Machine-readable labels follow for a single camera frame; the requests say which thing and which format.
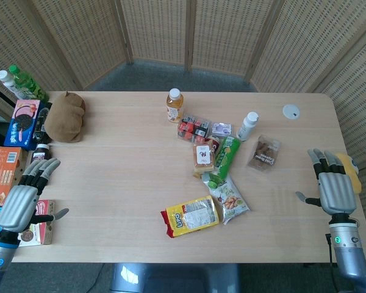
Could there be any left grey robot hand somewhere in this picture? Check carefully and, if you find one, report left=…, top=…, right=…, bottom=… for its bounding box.
left=0, top=157, right=70, bottom=233

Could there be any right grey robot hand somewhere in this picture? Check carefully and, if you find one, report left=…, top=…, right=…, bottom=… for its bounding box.
left=295, top=148, right=357, bottom=216

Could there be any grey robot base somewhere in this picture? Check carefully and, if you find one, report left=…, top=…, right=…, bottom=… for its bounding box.
left=109, top=262, right=242, bottom=293

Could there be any orange snack box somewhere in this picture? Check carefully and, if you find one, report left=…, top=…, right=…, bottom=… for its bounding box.
left=0, top=146, right=23, bottom=208

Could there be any pink red biscuit box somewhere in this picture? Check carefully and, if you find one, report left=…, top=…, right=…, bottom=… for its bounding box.
left=17, top=200, right=57, bottom=247

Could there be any dark jar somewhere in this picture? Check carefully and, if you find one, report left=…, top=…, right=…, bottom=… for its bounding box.
left=30, top=142, right=52, bottom=164

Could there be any pink blue cookie box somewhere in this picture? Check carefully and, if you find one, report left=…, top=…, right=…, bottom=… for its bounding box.
left=3, top=99, right=46, bottom=151

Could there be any dark cookie packet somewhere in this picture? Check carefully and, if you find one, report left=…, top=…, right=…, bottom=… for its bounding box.
left=32, top=103, right=53, bottom=143

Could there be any white round lid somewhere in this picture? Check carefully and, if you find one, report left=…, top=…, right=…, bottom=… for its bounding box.
left=282, top=104, right=301, bottom=119

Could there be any brown plush toy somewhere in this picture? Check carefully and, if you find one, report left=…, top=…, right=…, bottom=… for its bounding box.
left=44, top=90, right=87, bottom=143

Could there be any green nut snack bag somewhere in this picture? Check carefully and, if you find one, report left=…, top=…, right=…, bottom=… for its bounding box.
left=201, top=172, right=251, bottom=226

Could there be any white plastic drink bottle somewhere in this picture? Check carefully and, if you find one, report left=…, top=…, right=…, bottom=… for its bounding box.
left=237, top=111, right=259, bottom=142

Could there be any green tea bottle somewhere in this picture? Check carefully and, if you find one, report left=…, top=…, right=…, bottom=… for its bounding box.
left=207, top=136, right=242, bottom=189

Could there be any green soda bottle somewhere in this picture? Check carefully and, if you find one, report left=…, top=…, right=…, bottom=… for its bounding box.
left=8, top=64, right=50, bottom=104

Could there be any white capped milk bottle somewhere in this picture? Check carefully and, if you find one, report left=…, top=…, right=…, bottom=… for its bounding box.
left=0, top=70, right=20, bottom=99

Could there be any purple white small packet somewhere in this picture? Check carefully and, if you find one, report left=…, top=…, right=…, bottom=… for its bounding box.
left=211, top=121, right=234, bottom=137

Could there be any wrapped sponge cake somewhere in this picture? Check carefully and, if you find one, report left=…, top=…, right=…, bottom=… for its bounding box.
left=192, top=142, right=217, bottom=178

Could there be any yellow Lipo biscuit bag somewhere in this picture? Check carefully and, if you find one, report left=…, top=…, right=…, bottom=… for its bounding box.
left=160, top=195, right=220, bottom=239

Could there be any red black clear pack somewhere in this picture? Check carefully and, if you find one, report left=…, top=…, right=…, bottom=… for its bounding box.
left=176, top=114, right=213, bottom=143

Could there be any orange tea bottle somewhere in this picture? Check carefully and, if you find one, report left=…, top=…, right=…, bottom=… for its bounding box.
left=166, top=87, right=185, bottom=124

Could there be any rattan folding screen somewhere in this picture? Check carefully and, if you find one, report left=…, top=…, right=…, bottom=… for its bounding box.
left=0, top=0, right=366, bottom=196

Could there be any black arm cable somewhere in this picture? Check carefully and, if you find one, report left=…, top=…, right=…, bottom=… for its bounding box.
left=325, top=233, right=339, bottom=293

